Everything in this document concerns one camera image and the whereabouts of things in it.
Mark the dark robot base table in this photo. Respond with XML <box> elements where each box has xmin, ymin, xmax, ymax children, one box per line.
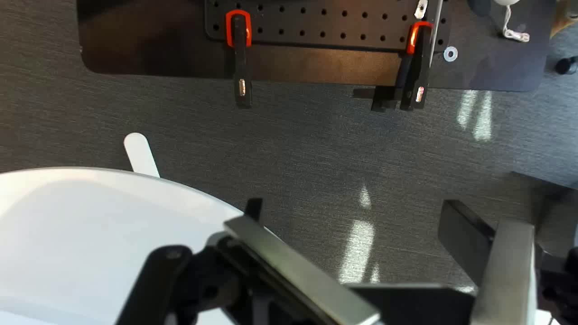
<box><xmin>76</xmin><ymin>0</ymin><xmax>556</xmax><ymax>93</ymax></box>

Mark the white flat stick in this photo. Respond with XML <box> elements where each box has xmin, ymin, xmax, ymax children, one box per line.
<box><xmin>123</xmin><ymin>131</ymin><xmax>163</xmax><ymax>180</ymax></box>

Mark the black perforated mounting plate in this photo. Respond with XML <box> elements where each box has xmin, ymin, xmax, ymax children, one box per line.
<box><xmin>202</xmin><ymin>0</ymin><xmax>450</xmax><ymax>53</ymax></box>

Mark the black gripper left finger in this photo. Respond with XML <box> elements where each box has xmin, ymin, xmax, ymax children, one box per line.
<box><xmin>116</xmin><ymin>196</ymin><xmax>383</xmax><ymax>325</ymax></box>

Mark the white cord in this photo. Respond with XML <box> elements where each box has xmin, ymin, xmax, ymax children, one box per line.
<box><xmin>491</xmin><ymin>0</ymin><xmax>533</xmax><ymax>44</ymax></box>

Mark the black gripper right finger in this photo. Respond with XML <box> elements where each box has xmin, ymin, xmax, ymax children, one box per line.
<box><xmin>437</xmin><ymin>196</ymin><xmax>538</xmax><ymax>325</ymax></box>

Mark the black clamp orange handle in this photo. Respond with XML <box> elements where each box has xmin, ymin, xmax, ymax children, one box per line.
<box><xmin>352</xmin><ymin>19</ymin><xmax>435</xmax><ymax>113</ymax></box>
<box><xmin>224</xmin><ymin>8</ymin><xmax>255</xmax><ymax>109</ymax></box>

